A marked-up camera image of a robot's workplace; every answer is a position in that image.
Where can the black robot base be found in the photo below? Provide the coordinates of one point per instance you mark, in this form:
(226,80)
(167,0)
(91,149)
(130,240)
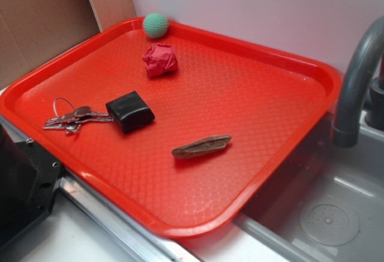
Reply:
(21,184)

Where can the red plastic tray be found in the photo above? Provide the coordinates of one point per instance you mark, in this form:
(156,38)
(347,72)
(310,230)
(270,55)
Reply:
(266,99)

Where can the brown wood piece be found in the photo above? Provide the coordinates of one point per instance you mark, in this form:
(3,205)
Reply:
(202,147)

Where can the black rectangular block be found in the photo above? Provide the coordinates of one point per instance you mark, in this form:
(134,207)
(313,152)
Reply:
(130,112)

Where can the crumpled red paper ball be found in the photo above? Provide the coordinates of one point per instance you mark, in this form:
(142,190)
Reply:
(160,59)

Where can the green crocheted ball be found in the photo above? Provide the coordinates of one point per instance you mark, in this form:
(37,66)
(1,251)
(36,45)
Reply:
(155,25)

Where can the grey toy sink basin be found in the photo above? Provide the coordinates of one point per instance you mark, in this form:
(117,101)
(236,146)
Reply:
(323,203)

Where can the dark faucet knob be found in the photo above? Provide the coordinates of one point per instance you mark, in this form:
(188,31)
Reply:
(374,102)

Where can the brown cardboard panel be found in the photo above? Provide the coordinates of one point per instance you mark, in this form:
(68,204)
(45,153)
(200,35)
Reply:
(35,31)

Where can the grey toy faucet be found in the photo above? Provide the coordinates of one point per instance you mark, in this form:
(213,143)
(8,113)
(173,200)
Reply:
(364,66)

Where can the silver keys on ring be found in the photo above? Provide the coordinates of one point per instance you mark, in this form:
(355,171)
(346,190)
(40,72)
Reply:
(72,121)

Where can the silver metal counter rail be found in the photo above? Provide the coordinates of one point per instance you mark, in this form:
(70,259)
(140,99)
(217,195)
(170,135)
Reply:
(76,224)

